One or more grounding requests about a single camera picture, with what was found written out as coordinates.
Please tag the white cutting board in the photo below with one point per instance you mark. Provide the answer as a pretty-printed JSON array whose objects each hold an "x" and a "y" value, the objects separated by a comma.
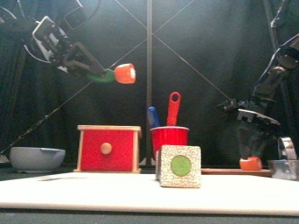
[{"x": 98, "y": 192}]

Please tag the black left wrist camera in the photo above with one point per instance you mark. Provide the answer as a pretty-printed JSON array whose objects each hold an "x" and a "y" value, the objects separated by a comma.
[{"x": 76, "y": 17}]

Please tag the red plastic cup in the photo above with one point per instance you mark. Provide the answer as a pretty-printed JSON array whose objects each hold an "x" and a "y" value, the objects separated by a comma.
[{"x": 170, "y": 137}]

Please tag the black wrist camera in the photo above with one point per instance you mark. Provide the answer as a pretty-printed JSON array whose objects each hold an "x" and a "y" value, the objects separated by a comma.
[
  {"x": 228, "y": 105},
  {"x": 76, "y": 17}
]

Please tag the red wooden box with knob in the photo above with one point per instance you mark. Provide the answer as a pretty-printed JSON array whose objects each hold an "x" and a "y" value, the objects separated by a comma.
[{"x": 108, "y": 151}]

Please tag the patterned block with green oval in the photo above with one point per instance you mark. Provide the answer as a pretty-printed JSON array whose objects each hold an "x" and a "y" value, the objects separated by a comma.
[{"x": 180, "y": 166}]

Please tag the red small object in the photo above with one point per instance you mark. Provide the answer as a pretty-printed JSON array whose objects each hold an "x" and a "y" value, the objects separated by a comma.
[{"x": 124, "y": 73}]

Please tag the orange toy carrot piece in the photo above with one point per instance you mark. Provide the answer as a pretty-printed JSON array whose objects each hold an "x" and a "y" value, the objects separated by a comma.
[{"x": 251, "y": 164}]

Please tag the grey vertical frame pole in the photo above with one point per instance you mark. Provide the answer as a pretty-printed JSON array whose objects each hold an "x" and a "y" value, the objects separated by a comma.
[{"x": 148, "y": 58}]

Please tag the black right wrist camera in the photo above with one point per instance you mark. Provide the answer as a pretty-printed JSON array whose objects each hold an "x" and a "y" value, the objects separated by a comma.
[{"x": 228, "y": 105}]

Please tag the grey bowl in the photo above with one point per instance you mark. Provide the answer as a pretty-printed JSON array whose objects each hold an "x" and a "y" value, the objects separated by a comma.
[{"x": 36, "y": 159}]

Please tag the wooden board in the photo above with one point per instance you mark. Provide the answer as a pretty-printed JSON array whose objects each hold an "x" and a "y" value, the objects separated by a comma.
[{"x": 222, "y": 172}]

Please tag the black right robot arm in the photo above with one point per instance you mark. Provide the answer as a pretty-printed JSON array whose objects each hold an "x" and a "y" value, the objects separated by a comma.
[{"x": 280, "y": 58}]

